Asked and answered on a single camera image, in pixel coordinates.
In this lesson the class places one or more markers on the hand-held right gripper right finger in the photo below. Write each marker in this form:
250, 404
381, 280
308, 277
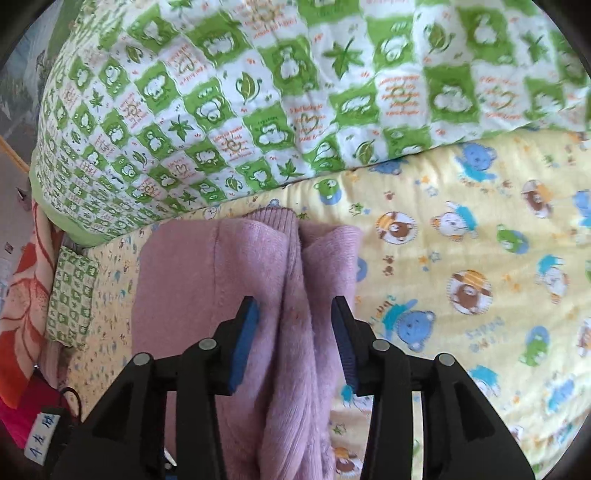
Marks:
345, 344

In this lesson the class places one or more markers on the green checked quilt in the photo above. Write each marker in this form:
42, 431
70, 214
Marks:
277, 92

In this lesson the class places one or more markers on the orange floral blanket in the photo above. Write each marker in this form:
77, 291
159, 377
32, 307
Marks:
27, 323

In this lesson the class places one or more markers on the framed wall picture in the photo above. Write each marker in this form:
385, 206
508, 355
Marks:
23, 92

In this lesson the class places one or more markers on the small green checked pillow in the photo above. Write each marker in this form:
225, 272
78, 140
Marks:
71, 295

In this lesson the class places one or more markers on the purple knit sweater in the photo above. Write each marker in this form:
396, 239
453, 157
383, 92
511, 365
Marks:
277, 277

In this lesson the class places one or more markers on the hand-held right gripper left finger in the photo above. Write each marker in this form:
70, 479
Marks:
242, 344

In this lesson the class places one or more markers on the red cloth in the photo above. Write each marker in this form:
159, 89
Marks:
23, 408

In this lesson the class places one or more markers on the yellow cartoon bed sheet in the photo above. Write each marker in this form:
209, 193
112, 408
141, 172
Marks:
461, 221

